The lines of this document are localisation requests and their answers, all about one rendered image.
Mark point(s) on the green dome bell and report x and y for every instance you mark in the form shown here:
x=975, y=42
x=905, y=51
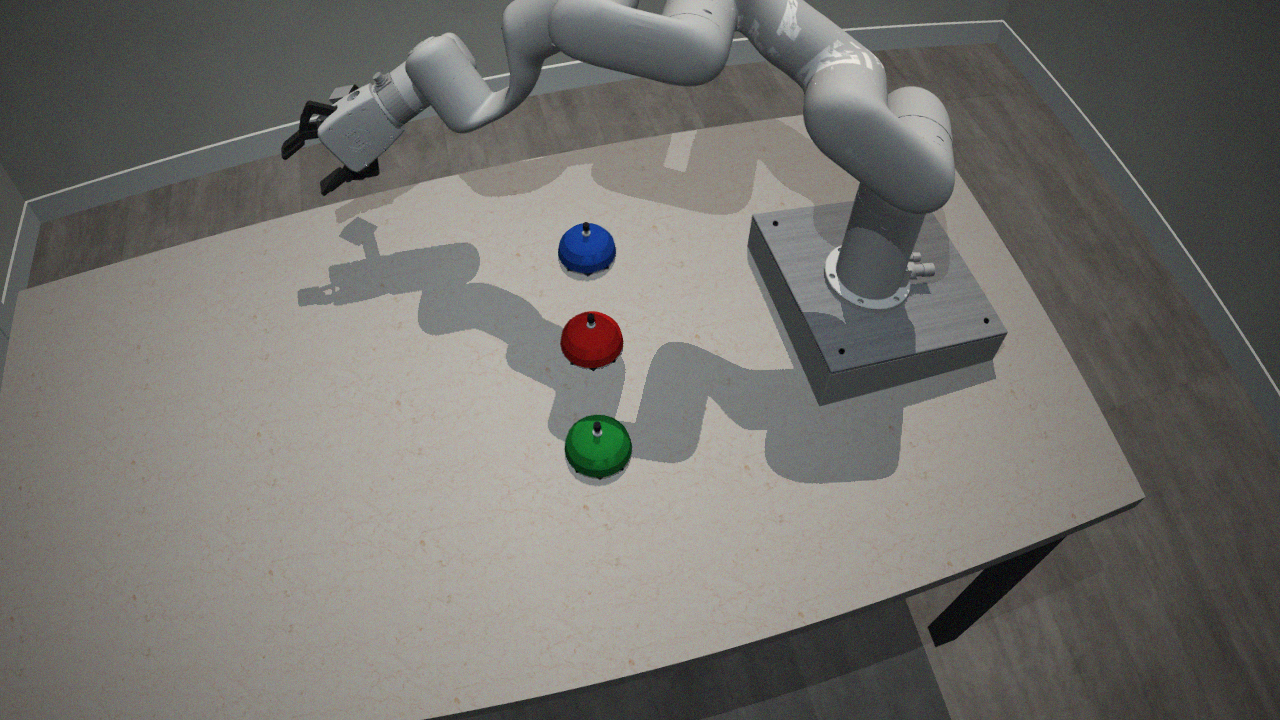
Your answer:
x=600, y=452

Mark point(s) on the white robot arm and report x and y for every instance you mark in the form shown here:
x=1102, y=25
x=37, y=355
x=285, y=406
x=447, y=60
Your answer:
x=846, y=106

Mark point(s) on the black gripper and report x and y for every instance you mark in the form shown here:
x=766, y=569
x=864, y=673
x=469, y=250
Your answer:
x=356, y=132

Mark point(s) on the red dome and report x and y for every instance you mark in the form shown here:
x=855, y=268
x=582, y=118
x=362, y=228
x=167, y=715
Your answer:
x=593, y=343

